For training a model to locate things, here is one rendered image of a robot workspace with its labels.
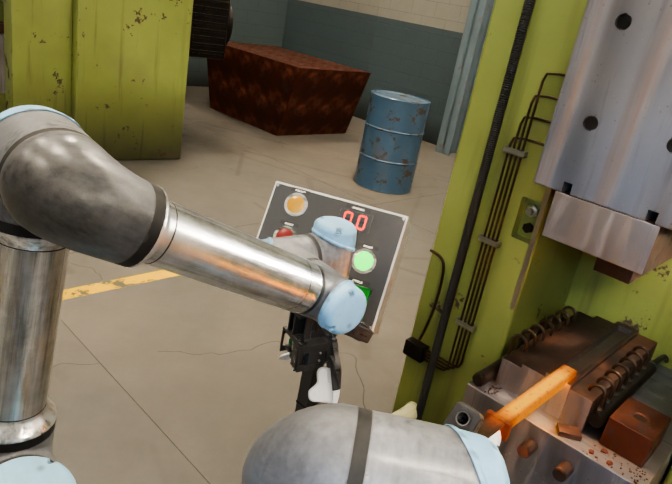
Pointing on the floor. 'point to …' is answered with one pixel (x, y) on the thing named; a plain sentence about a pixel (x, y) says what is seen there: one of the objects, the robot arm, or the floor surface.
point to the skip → (284, 89)
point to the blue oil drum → (391, 141)
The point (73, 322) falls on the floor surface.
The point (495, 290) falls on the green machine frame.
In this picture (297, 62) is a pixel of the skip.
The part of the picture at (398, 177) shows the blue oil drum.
